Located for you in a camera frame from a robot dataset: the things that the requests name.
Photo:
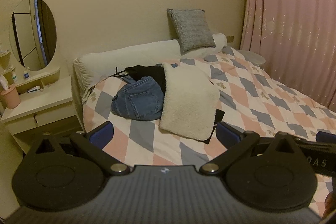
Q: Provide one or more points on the pink curtain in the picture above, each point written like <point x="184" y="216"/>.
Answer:
<point x="291" y="16"/>

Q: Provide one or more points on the pink tissue holder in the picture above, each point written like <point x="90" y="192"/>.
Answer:
<point x="11" y="98"/>

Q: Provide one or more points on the oval mirror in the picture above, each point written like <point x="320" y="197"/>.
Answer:
<point x="32" y="32"/>

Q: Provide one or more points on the cream fleece garment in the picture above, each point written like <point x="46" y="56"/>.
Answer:
<point x="189" y="100"/>

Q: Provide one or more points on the wall socket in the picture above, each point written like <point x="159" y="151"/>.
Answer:
<point x="230" y="38"/>

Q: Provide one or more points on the round white side table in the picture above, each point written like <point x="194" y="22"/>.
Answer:
<point x="253" y="56"/>

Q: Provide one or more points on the grey pillow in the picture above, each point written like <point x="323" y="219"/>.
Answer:
<point x="193" y="28"/>

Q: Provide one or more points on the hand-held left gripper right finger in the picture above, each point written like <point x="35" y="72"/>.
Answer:
<point x="227" y="134"/>

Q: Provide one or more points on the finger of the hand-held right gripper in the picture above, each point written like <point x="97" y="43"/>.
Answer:
<point x="326" y="137"/>

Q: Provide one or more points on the cream dressing table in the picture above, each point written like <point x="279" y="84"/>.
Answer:
<point x="39" y="106"/>

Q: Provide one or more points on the blue jeans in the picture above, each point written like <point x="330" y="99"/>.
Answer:
<point x="139" y="100"/>

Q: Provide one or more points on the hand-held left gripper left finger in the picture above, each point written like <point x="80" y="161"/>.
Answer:
<point x="101" y="133"/>

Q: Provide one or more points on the black garment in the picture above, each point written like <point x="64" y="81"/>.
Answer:
<point x="149" y="73"/>

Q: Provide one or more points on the small white bottle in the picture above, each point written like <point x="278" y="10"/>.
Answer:
<point x="26" y="75"/>

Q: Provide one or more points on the checkered quilt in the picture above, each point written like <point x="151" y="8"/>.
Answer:
<point x="262" y="98"/>

